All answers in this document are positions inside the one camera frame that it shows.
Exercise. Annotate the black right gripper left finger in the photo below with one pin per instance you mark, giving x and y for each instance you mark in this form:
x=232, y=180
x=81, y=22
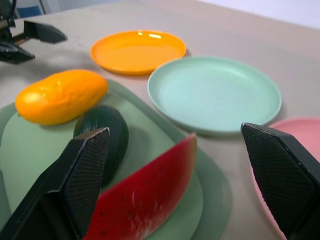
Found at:
x=75, y=180

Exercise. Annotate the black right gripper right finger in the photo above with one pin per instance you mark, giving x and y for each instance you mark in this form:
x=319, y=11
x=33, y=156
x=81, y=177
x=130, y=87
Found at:
x=277, y=172

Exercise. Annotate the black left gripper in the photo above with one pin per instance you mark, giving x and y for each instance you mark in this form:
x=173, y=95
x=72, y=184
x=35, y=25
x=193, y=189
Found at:
x=8, y=31

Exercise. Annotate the pink plate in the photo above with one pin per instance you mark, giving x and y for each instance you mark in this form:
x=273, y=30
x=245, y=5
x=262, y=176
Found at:
x=303, y=135

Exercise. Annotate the light green plate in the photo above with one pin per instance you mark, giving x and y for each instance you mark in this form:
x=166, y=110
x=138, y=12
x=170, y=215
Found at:
x=212, y=97

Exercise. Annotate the orange plate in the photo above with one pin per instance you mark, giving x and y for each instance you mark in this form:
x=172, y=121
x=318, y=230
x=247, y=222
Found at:
x=137, y=51

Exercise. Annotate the blue background object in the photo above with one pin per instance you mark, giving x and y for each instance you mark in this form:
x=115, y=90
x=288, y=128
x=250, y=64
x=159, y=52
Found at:
x=28, y=11

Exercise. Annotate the green tray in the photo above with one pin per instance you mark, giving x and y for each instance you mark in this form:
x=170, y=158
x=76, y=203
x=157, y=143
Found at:
x=30, y=147

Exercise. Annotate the orange yellow mango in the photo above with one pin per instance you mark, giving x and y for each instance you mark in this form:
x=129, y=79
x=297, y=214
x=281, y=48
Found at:
x=60, y=96

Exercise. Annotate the dark green avocado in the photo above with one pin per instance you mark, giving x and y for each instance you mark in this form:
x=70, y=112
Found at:
x=117, y=135

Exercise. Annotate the red watermelon slice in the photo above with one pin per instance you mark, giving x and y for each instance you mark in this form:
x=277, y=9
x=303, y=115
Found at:
x=147, y=187

